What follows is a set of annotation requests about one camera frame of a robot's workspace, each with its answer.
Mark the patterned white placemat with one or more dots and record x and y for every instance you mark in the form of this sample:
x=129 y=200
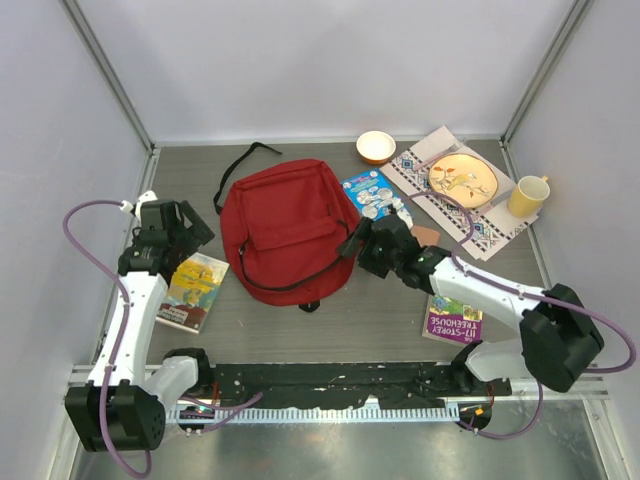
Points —
x=492 y=231

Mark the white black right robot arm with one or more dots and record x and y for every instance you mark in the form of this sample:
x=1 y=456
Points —
x=556 y=340

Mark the yellow illustrated book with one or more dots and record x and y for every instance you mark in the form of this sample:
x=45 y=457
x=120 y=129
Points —
x=193 y=289

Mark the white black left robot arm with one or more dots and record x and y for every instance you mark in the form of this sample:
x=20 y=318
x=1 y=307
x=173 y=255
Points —
x=120 y=407

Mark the yellow mug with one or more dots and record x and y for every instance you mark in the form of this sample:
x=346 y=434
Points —
x=528 y=196

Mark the red student backpack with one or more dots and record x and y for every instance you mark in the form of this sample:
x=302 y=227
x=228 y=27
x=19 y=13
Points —
x=281 y=228

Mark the yellow bird plate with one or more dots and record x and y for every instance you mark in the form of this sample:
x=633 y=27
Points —
x=465 y=178

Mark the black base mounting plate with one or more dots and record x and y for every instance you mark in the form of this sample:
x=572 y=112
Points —
x=339 y=386

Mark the blue comic book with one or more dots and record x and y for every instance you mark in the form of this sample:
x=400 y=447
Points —
x=368 y=190

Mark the pink handled knife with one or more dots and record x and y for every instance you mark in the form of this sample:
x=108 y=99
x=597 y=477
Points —
x=496 y=200

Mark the white orange bowl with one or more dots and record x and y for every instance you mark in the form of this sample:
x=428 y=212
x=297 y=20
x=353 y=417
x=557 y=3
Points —
x=375 y=147

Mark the brown leather wallet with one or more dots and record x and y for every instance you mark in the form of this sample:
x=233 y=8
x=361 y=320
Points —
x=425 y=236

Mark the purple treehouse book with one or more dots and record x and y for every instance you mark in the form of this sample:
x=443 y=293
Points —
x=453 y=322

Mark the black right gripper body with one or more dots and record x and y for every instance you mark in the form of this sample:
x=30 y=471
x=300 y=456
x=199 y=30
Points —
x=374 y=259

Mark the pink handled fork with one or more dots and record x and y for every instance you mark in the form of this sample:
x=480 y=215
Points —
x=455 y=146

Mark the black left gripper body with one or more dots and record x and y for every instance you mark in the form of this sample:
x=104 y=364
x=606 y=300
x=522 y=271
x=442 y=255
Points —
x=181 y=238

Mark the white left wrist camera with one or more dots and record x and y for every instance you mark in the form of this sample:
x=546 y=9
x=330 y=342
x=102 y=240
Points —
x=135 y=208

